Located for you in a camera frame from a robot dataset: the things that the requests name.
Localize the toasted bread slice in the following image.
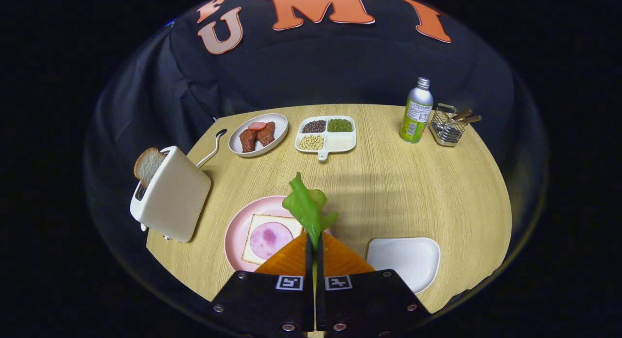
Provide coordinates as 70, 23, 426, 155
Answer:
134, 147, 168, 189

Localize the brown meat piece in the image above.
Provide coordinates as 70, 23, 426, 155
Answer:
239, 129, 258, 153
257, 122, 276, 147

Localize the white oval plate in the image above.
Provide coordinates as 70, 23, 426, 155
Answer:
228, 113, 289, 158

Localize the white toaster cable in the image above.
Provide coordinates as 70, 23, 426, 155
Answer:
196, 129, 228, 169

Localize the round pink ham slice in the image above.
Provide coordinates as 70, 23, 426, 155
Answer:
250, 221, 294, 260

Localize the pile of yellow soybeans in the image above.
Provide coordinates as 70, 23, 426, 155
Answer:
297, 135, 325, 151

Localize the white bread slice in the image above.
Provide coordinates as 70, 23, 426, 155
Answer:
242, 214, 304, 266

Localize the silver bottle with green label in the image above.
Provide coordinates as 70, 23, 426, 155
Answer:
399, 77, 434, 144

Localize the white square plate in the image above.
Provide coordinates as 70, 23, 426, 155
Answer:
366, 237, 441, 295

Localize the white toaster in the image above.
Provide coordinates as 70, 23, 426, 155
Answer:
130, 145, 212, 243

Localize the pink round plate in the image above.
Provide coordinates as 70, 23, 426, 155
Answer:
224, 196, 333, 273

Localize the black backdrop cloth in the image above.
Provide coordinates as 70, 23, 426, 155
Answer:
83, 0, 550, 222

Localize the white divided dish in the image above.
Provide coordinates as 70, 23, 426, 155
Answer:
294, 116, 357, 162

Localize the green lettuce leaf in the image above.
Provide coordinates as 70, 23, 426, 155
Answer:
282, 172, 339, 251

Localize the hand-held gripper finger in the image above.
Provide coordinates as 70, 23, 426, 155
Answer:
209, 233, 315, 338
316, 231, 432, 338

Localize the metal wire basket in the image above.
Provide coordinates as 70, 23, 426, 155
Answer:
429, 103, 468, 148

